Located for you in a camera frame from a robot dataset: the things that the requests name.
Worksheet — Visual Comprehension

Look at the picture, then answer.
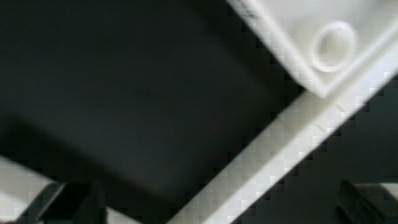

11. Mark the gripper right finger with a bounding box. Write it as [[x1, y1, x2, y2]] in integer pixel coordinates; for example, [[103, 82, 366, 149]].
[[336, 181, 398, 224]]

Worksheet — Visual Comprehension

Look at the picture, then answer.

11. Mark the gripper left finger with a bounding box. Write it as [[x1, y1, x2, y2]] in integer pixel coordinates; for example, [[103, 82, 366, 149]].
[[14, 183, 109, 224]]

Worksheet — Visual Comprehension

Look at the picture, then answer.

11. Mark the white table leg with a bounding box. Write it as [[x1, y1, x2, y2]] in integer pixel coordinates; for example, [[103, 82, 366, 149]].
[[0, 156, 53, 223]]

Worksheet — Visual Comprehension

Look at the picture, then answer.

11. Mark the white square table top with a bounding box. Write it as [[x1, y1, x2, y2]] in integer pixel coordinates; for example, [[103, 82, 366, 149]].
[[226, 0, 398, 96]]

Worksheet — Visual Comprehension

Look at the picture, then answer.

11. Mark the white fence obstacle frame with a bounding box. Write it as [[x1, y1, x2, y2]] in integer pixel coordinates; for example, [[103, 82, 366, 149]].
[[165, 43, 398, 224]]

